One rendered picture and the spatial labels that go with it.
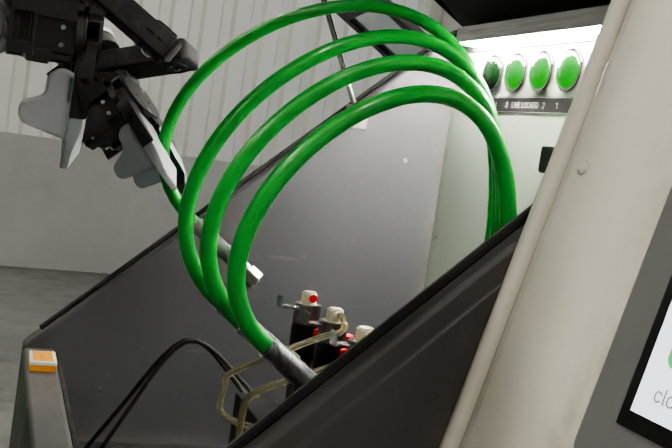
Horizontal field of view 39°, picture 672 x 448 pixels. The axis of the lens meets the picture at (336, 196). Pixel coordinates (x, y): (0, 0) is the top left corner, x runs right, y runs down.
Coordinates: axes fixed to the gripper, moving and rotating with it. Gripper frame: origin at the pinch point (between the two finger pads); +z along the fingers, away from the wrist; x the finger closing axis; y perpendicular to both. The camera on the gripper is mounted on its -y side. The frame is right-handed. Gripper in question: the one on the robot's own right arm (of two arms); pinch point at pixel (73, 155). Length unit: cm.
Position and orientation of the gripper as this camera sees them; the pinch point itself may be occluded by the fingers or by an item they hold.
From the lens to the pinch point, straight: 92.2
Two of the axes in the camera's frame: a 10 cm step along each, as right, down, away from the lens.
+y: -9.3, -1.2, -3.4
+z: -1.5, 9.9, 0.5
